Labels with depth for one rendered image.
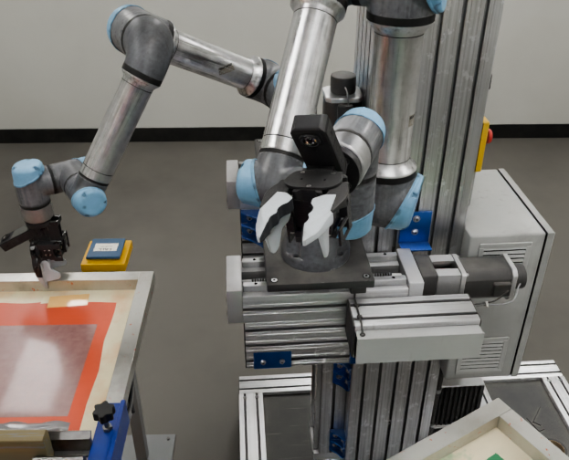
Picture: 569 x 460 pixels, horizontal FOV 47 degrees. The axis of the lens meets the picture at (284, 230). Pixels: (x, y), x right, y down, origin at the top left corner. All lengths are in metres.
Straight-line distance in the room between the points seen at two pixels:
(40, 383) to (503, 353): 1.17
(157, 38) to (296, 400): 1.49
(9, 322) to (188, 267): 1.87
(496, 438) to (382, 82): 0.79
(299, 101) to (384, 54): 0.19
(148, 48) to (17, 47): 3.54
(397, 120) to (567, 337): 2.31
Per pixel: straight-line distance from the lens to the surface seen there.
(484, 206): 1.72
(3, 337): 1.78
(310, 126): 0.77
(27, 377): 1.65
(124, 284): 1.83
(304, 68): 1.07
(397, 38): 1.14
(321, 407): 2.02
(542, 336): 3.33
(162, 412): 2.82
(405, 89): 1.18
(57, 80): 5.03
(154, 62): 1.53
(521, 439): 1.49
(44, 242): 1.79
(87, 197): 1.58
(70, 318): 1.78
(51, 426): 1.53
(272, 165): 1.02
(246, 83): 1.81
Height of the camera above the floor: 2.06
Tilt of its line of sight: 32 degrees down
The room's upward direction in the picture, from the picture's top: straight up
